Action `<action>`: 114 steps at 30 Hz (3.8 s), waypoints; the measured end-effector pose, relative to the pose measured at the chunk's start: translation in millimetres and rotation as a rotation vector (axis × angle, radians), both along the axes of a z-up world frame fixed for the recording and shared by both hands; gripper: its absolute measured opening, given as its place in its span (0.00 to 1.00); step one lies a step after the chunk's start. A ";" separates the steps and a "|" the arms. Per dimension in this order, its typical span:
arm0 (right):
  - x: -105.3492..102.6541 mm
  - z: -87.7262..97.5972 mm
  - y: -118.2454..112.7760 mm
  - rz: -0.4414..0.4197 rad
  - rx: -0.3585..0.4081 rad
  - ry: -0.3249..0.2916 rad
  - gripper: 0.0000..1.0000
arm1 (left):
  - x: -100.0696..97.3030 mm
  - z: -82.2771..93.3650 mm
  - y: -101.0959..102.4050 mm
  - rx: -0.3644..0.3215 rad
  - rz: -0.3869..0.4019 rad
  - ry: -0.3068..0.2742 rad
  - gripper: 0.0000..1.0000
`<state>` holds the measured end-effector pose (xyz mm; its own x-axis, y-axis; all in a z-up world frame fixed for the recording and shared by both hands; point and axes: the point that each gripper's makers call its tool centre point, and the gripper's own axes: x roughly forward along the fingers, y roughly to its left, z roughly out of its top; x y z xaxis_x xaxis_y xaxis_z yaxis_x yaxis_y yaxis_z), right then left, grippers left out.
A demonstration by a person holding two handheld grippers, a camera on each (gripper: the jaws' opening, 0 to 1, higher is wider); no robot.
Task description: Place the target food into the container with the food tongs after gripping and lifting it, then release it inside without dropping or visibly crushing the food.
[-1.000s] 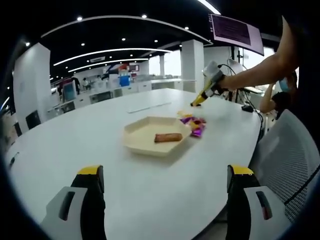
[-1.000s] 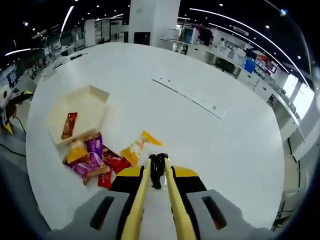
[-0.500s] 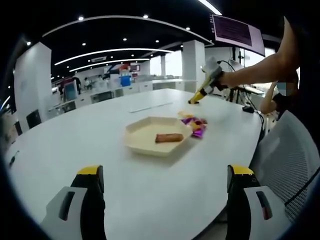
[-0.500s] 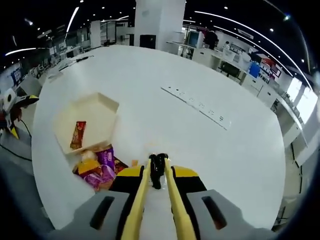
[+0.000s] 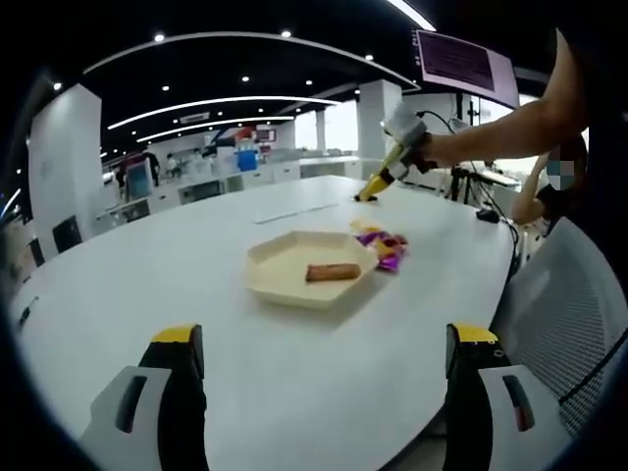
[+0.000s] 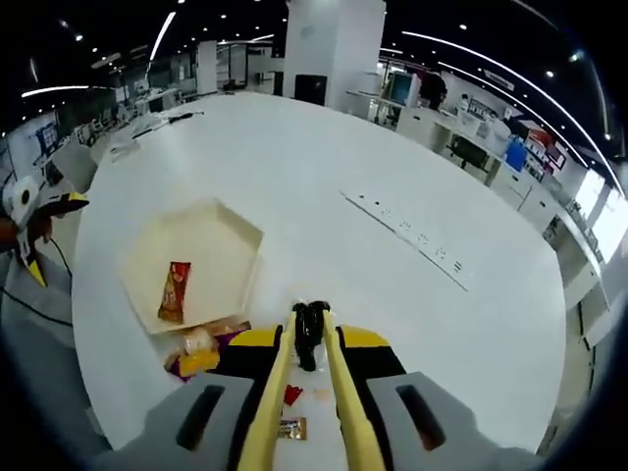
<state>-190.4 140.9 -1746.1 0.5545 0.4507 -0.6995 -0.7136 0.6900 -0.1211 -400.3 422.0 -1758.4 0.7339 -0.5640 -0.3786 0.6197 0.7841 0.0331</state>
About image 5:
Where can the black tripod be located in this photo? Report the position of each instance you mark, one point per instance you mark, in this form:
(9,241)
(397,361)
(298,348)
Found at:
(458,184)

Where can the colourful wall display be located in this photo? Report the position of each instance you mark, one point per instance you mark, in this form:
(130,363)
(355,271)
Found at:
(265,135)

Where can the blue box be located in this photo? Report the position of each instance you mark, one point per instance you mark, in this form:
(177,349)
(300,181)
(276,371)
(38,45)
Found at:
(246,159)

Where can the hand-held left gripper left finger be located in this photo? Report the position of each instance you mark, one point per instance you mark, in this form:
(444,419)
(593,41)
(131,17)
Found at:
(176,417)

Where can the black chair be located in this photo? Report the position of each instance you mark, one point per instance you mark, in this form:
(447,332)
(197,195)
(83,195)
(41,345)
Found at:
(36,252)
(66,234)

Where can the black adapter box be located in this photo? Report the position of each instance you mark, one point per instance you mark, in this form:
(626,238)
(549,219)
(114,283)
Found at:
(486,215)

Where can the beige hexagonal container tray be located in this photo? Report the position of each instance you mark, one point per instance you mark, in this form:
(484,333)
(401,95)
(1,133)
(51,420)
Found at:
(284,265)

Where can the white screen kiosk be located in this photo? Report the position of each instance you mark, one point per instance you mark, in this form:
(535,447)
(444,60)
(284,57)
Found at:
(137,179)

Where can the beige food tongs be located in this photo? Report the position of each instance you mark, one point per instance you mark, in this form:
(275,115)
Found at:
(368,193)

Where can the large monitor screen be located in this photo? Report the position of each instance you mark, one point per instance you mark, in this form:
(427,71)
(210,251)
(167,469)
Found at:
(461,61)

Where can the white cabinet row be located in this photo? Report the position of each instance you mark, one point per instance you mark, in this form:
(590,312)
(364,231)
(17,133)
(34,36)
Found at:
(284,172)

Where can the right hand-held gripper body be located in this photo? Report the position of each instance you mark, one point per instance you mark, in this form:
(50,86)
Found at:
(404,126)

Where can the ceiling air vent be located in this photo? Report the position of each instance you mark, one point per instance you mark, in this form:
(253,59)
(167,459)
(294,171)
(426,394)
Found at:
(193,118)

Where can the white pillar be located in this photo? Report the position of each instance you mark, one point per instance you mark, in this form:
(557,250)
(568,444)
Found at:
(64,162)
(380,122)

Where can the person's right hand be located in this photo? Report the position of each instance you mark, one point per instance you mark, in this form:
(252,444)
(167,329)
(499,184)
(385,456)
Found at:
(434,153)

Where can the person's dark shirt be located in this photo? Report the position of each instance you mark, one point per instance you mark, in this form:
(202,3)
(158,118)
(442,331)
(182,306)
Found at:
(606,172)

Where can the grey mesh office chair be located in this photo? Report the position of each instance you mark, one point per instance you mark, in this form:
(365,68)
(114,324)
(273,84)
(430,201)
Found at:
(564,304)

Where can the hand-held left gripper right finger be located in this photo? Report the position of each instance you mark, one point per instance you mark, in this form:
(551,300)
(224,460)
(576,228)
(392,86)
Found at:
(466,417)

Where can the long red snack packet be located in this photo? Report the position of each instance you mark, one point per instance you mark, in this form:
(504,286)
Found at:
(333,273)

